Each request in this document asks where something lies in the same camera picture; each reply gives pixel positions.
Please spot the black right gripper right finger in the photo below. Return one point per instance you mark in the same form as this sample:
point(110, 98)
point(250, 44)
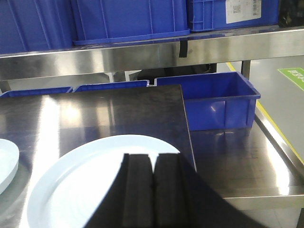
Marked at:
point(169, 201)

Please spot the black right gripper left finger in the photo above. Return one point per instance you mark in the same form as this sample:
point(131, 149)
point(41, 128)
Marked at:
point(138, 201)

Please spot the light blue plate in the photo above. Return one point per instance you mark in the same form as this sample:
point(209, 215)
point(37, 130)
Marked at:
point(69, 192)
point(9, 161)

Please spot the stainless steel shelf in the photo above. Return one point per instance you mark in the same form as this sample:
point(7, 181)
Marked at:
point(243, 44)

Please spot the small open blue bin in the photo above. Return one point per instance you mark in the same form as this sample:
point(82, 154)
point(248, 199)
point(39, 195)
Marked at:
point(217, 100)

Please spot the blue bin left edge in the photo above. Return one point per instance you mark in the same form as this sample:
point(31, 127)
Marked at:
point(41, 91)

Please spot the black tape strip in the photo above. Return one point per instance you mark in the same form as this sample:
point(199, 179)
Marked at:
point(183, 48)

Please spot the large blue crate centre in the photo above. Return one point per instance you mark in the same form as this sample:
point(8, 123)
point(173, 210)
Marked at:
point(113, 21)

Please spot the blue crate with label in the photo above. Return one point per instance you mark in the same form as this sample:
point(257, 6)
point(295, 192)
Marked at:
point(210, 15)

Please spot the blue crate left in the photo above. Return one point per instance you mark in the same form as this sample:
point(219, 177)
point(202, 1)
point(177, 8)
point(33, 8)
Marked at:
point(36, 25)

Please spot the white paper label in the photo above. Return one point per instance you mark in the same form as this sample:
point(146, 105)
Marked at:
point(242, 10)

